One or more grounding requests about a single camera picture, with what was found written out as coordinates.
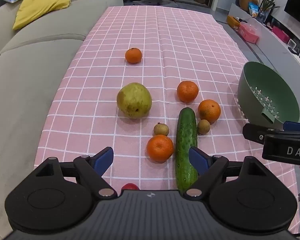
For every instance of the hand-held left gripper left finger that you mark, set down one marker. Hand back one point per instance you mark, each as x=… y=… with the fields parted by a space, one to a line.
x=103 y=158

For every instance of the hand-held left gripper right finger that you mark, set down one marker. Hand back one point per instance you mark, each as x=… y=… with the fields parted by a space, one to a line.
x=198 y=158

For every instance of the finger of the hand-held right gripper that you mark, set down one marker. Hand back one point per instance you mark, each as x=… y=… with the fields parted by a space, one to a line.
x=296 y=126
x=253 y=132

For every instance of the brown longan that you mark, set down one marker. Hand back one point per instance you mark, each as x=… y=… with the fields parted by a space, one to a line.
x=161 y=129
x=204 y=126

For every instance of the green colander bowl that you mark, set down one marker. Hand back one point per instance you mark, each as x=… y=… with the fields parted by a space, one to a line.
x=272 y=90

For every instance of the green pear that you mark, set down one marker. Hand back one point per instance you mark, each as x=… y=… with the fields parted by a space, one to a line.
x=134 y=100

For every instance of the small orange tangerine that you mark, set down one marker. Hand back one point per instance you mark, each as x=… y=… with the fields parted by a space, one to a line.
x=133 y=55

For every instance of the green cucumber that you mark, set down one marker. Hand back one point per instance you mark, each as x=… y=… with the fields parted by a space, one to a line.
x=186 y=140

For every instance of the red fruit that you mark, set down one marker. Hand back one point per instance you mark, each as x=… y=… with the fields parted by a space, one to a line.
x=130 y=186

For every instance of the white low cabinet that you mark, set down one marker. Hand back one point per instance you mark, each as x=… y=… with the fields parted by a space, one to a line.
x=272 y=47

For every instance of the magenta box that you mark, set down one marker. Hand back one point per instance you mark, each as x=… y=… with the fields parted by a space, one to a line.
x=281 y=33

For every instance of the pink plastic box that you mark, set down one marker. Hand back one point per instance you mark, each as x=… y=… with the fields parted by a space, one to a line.
x=248 y=31

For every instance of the grey-green sofa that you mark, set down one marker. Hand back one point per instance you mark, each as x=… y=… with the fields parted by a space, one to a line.
x=27 y=80

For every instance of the orange cardboard box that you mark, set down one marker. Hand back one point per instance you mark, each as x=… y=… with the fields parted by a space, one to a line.
x=233 y=21

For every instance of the blue glass vase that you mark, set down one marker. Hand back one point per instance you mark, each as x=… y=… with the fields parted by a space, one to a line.
x=261 y=15

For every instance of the pink checkered tablecloth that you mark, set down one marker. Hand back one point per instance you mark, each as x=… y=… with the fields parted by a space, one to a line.
x=165 y=42

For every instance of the blue snack bag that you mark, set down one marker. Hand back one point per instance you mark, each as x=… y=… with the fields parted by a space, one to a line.
x=253 y=8

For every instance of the green potted plant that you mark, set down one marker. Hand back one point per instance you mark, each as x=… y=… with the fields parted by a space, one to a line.
x=268 y=1

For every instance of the yellow pillow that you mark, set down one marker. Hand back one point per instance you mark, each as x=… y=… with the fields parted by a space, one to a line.
x=40 y=7

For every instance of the white picture frame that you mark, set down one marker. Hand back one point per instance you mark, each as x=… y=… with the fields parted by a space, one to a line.
x=292 y=43

